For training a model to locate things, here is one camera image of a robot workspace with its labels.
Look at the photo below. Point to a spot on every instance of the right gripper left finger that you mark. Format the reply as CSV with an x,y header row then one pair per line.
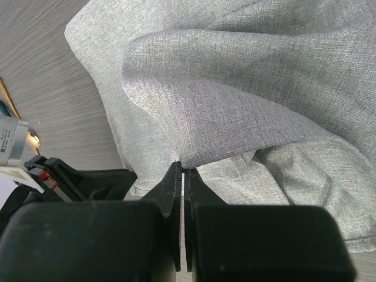
x,y
134,240

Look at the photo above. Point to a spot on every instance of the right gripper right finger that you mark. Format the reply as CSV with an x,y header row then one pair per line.
x,y
228,242

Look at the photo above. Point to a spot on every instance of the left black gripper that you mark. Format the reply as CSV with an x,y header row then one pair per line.
x,y
58,182

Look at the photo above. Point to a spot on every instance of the grey cloth napkin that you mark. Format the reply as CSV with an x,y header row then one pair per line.
x,y
273,102

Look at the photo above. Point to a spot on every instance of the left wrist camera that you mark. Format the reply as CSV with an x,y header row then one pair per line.
x,y
13,138

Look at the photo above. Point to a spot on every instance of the green handled gold utensil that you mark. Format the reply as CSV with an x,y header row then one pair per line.
x,y
5,111

